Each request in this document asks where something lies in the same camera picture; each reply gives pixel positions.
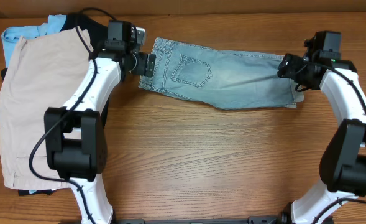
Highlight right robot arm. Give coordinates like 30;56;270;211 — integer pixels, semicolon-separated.
275;30;366;224

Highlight light blue denim shorts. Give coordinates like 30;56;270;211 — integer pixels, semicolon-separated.
139;37;304;110

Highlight black garment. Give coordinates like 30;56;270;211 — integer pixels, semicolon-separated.
0;12;112;197

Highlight light blue shirt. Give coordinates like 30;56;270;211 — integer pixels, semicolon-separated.
0;14;68;194

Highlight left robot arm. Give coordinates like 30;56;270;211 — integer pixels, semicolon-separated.
40;20;156;223

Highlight beige shorts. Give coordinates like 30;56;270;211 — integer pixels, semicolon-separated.
0;26;98;190

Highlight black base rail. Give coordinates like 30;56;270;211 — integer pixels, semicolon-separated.
111;213;292;224

